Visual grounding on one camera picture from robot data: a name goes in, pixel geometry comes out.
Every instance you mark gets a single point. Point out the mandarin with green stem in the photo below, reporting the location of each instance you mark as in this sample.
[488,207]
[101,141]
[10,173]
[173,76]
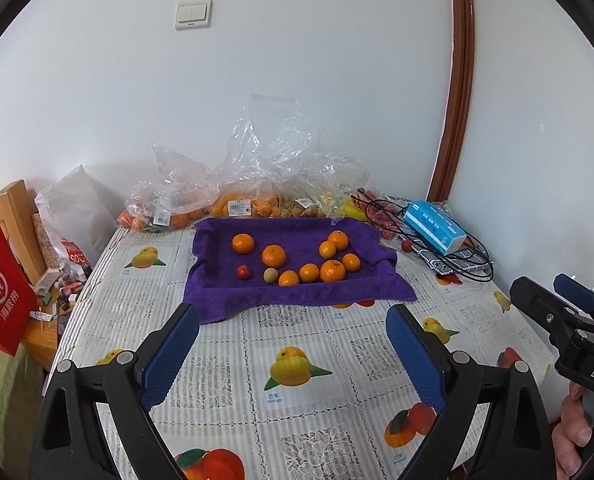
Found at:
[333,272]

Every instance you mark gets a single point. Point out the clear bag of bananas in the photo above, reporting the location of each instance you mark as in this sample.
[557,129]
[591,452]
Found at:
[347,207]

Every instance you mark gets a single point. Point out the green bed sheet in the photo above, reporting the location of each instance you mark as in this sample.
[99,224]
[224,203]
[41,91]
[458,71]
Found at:
[7,390]

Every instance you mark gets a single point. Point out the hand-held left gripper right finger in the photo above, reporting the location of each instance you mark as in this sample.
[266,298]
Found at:
[417,355]

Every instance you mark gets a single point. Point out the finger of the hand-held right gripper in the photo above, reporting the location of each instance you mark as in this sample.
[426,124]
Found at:
[534,300]
[574,292]

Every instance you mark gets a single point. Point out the clutter of small toiletries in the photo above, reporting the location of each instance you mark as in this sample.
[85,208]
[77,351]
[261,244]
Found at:
[62,285]

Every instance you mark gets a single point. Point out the speckled paper bag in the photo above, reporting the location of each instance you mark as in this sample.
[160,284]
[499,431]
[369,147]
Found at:
[44,240]

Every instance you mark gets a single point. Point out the white plastic bag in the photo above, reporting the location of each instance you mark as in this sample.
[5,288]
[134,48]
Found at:
[77,205]

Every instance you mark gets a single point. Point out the small yellow-green fruit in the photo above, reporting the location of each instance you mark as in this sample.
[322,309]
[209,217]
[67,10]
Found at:
[270,275]

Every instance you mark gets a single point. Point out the person's right hand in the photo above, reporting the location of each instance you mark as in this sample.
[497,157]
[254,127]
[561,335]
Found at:
[569,440]

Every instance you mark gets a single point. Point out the black and white patterned pouch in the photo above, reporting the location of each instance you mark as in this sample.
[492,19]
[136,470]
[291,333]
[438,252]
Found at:
[447,262]

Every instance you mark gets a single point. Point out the wooden chair back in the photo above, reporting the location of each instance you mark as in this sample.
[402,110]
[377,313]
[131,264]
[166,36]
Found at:
[14,200]

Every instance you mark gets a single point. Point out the purple towel lined tray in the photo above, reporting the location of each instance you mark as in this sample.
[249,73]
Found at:
[227,285]

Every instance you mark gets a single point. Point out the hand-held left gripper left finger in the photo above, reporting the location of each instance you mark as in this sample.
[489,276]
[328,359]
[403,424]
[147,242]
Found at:
[169,355]

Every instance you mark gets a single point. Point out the wooden side table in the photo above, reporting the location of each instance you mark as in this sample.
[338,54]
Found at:
[39,330]

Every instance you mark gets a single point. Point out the orange mandarin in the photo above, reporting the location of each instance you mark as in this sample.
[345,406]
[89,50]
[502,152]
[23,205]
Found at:
[243,243]
[308,272]
[326,250]
[339,239]
[274,255]
[351,262]
[288,278]

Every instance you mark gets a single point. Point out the large clear bag of oranges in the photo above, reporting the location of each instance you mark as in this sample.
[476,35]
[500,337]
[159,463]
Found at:
[257,205]

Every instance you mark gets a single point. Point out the clear bag of longans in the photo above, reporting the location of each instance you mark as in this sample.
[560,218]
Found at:
[302,207]

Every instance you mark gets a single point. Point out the blue tissue pack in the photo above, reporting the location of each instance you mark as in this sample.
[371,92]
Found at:
[434,225]

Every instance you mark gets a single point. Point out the clear bag of leafy mandarins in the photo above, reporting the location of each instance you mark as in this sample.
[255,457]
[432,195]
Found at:
[172,210]

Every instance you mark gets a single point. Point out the white light switch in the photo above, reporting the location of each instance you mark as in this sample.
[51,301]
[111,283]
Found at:
[193,15]

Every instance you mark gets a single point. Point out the small red fruit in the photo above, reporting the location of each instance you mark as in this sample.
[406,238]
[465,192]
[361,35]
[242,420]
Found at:
[405,245]
[242,272]

